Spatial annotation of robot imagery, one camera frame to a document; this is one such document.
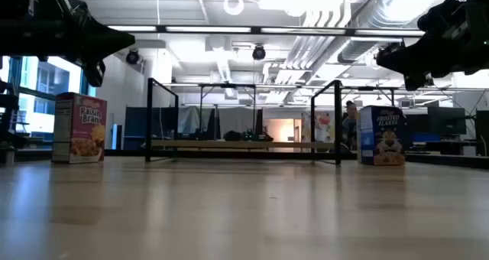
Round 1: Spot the black office desk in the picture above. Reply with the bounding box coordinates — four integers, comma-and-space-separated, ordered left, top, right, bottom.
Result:
404, 139, 478, 156

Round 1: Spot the black aluminium rig frame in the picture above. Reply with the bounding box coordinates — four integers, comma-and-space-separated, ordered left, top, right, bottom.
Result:
15, 147, 489, 171

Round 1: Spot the black metal background frame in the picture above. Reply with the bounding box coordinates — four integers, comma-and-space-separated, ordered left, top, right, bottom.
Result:
342, 86, 397, 108
197, 83, 257, 141

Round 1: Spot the black overhead crossbar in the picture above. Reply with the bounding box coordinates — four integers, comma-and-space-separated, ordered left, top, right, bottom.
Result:
102, 24, 427, 38

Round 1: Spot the blue partition screen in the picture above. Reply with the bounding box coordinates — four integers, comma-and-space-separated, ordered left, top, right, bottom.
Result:
122, 106, 180, 151

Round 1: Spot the grey cylindrical post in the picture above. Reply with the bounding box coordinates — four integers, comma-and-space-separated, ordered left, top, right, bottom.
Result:
2, 145, 16, 168

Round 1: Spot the silver ventilation duct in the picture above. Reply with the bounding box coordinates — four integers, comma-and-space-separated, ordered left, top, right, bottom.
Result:
338, 0, 425, 64

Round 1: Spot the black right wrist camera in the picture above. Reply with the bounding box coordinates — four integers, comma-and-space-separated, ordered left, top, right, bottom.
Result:
417, 0, 466, 34

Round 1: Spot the large office window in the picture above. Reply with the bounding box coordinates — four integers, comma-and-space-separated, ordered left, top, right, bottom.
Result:
0, 55, 97, 138

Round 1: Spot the person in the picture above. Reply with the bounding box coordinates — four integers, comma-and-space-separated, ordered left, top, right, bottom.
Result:
342, 100, 360, 151

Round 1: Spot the white printed banner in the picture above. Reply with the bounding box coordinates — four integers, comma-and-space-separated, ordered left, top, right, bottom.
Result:
301, 110, 337, 144

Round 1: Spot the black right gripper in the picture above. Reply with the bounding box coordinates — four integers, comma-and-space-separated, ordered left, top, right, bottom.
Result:
376, 30, 471, 92

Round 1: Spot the black computer monitor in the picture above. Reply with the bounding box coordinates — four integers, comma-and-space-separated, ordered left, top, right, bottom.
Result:
426, 106, 468, 137
475, 109, 489, 158

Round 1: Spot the blue Frosted Flakes cereal box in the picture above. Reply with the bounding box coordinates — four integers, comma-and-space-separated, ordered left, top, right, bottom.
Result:
356, 105, 408, 167

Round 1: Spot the grey curtain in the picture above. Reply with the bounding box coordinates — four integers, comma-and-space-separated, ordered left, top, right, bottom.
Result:
177, 106, 264, 141

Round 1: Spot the pink Raisin Bran cereal box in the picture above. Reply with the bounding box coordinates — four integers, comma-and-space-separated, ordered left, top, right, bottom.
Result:
51, 92, 108, 165

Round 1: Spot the white ring ceiling lamp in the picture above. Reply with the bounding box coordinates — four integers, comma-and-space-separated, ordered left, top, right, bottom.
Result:
222, 0, 245, 17

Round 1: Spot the black ceiling dome fixture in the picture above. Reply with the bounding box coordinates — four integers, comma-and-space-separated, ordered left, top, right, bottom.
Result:
251, 44, 267, 61
125, 49, 141, 65

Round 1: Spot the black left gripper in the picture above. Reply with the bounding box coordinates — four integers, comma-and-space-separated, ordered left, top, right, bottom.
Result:
28, 3, 137, 88

